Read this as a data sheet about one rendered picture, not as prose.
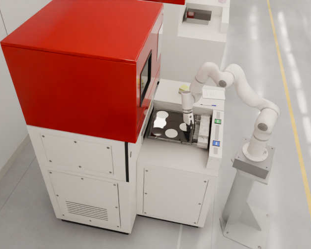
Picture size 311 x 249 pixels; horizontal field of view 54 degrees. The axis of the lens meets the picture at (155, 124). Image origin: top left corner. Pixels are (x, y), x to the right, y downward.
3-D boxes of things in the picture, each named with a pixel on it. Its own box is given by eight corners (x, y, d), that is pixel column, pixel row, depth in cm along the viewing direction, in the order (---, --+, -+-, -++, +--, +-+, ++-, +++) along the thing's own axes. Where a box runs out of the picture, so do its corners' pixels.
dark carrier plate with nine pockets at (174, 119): (148, 135, 245) (148, 135, 245) (156, 109, 270) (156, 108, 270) (190, 143, 241) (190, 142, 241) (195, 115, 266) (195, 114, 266)
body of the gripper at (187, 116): (194, 111, 239) (195, 124, 244) (188, 107, 248) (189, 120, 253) (186, 113, 237) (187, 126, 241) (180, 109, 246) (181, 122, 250)
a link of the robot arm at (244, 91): (265, 131, 209) (272, 117, 219) (279, 124, 200) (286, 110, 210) (215, 78, 206) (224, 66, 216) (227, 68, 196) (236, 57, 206)
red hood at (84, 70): (26, 125, 201) (-2, 41, 161) (74, 62, 260) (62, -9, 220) (136, 144, 192) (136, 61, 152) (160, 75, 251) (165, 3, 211)
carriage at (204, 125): (196, 147, 244) (197, 145, 242) (200, 118, 271) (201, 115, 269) (206, 148, 243) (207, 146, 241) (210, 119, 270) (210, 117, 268)
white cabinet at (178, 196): (136, 219, 289) (136, 162, 234) (156, 147, 360) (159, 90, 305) (203, 232, 281) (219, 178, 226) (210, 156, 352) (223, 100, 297)
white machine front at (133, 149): (126, 182, 220) (124, 143, 193) (149, 111, 279) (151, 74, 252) (130, 182, 219) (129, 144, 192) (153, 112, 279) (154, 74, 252)
